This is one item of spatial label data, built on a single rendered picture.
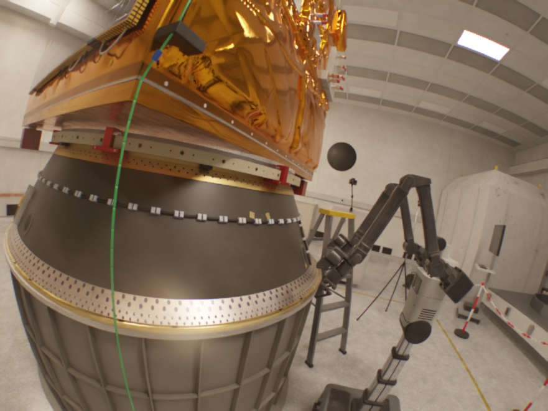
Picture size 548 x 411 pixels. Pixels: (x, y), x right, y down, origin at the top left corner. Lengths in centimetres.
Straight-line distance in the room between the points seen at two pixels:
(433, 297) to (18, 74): 668
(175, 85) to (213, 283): 61
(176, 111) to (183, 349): 73
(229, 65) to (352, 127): 834
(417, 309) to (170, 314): 111
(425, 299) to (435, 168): 811
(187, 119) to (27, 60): 566
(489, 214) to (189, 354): 610
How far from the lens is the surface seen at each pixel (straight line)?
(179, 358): 89
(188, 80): 61
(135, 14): 63
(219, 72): 65
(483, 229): 615
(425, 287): 127
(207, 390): 108
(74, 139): 106
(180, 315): 77
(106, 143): 90
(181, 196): 83
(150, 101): 53
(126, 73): 56
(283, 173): 107
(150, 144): 85
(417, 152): 906
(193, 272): 79
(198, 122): 65
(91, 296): 82
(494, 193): 630
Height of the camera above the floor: 164
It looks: 5 degrees down
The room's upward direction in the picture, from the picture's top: 12 degrees clockwise
